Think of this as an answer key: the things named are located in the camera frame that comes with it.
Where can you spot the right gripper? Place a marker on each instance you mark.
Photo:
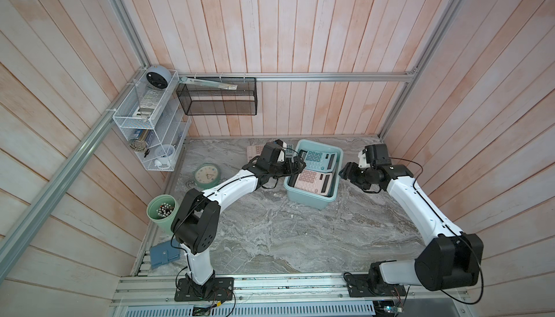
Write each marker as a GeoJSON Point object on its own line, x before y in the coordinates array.
{"type": "Point", "coordinates": [348, 172]}

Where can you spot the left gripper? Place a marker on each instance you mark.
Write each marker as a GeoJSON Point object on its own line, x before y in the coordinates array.
{"type": "Point", "coordinates": [290, 171]}

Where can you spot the upturned light blue calculator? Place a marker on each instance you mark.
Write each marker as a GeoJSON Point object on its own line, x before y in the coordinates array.
{"type": "Point", "coordinates": [319, 161]}

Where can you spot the mint green storage box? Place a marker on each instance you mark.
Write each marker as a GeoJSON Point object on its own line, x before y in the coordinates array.
{"type": "Point", "coordinates": [310, 199]}

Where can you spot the upturned pink calculator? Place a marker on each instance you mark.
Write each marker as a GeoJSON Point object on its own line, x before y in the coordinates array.
{"type": "Point", "coordinates": [314, 182]}

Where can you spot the small pink calculator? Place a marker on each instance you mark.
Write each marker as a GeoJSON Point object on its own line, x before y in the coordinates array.
{"type": "Point", "coordinates": [253, 151]}

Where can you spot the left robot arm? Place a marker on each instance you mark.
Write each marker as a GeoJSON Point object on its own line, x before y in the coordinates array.
{"type": "Point", "coordinates": [196, 222]}

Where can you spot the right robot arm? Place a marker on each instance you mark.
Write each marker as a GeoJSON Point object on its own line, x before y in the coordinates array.
{"type": "Point", "coordinates": [451, 257]}

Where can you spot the green round clock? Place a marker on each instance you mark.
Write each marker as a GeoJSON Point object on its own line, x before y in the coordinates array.
{"type": "Point", "coordinates": [207, 176]}

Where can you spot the ruler on basket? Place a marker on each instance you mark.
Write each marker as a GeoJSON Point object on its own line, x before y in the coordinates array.
{"type": "Point", "coordinates": [206, 83]}

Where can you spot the black mesh basket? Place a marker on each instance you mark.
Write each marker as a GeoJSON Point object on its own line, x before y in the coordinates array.
{"type": "Point", "coordinates": [206, 101]}

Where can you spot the white mug on shelf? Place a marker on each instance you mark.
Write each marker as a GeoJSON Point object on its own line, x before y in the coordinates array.
{"type": "Point", "coordinates": [164, 156]}

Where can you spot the green pen cup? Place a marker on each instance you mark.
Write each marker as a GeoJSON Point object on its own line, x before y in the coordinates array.
{"type": "Point", "coordinates": [162, 210]}

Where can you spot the grey round alarm clock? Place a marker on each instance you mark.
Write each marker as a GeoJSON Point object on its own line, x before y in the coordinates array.
{"type": "Point", "coordinates": [158, 76]}

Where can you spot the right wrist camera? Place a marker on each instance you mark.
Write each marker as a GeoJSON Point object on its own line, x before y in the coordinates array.
{"type": "Point", "coordinates": [362, 159]}

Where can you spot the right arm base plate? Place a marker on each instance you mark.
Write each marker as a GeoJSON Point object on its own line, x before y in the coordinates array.
{"type": "Point", "coordinates": [367, 286]}

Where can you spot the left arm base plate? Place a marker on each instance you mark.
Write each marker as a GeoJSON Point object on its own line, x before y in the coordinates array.
{"type": "Point", "coordinates": [219, 289]}

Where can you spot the white wire shelf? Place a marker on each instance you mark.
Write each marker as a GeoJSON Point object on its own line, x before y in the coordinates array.
{"type": "Point", "coordinates": [148, 117]}

